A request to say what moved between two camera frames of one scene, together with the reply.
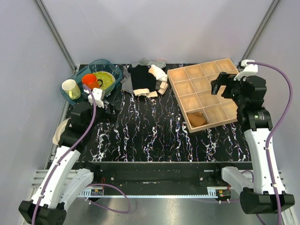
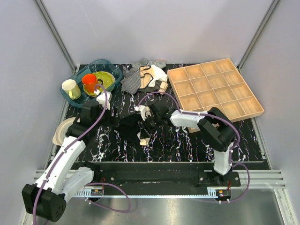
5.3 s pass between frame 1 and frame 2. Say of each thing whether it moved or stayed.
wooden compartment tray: stayed
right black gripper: moved
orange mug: stayed
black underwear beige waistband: moved
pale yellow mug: stayed
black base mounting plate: stayed
